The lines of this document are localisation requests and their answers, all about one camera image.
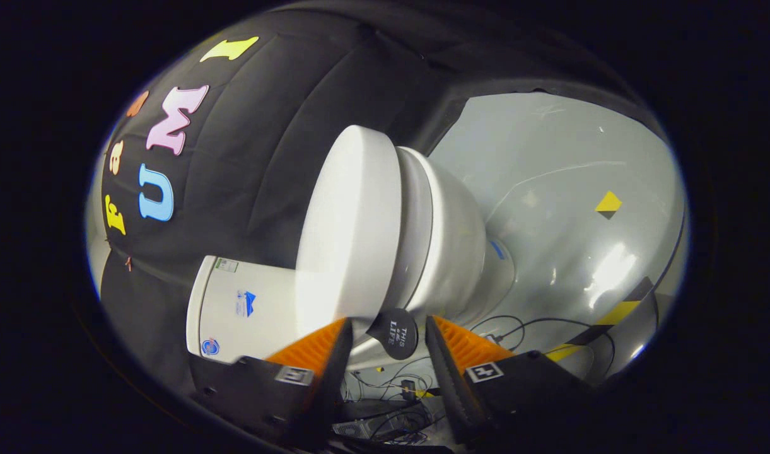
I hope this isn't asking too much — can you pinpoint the white toilet tank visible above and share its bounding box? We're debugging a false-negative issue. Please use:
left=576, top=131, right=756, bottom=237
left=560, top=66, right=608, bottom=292
left=186, top=255, right=310, bottom=365

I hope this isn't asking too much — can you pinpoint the black backdrop cloth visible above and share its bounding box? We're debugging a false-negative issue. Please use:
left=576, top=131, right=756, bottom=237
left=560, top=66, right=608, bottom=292
left=100, top=3, right=669, bottom=404

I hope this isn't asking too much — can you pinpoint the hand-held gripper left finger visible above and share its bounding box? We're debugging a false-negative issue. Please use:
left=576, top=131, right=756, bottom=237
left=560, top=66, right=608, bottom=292
left=189, top=317, right=354, bottom=451

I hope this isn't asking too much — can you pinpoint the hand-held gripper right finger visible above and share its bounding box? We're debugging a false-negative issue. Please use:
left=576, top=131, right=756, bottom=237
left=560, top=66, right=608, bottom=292
left=426, top=315, right=603, bottom=445

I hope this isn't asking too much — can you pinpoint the black floor cable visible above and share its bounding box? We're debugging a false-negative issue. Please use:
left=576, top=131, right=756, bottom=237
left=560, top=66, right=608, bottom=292
left=470, top=314, right=615, bottom=379

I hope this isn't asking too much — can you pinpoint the tangle of black cables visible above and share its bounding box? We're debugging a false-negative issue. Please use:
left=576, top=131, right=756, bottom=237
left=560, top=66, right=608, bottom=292
left=342, top=358, right=450, bottom=446

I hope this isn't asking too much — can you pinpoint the round black lid handle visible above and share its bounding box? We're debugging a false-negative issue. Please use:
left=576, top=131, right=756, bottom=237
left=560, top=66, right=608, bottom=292
left=366, top=308, right=419, bottom=361

